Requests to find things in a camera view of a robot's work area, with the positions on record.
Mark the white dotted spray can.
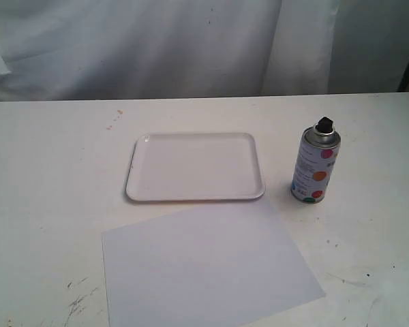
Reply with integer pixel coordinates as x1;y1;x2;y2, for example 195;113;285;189
291;116;341;204

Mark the white plastic tray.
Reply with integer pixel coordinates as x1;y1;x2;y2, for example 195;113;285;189
125;132;265;202

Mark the white paper sheet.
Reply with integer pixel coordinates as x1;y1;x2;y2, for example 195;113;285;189
102;198;324;326

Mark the white backdrop cloth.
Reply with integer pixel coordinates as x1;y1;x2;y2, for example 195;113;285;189
0;1;409;102

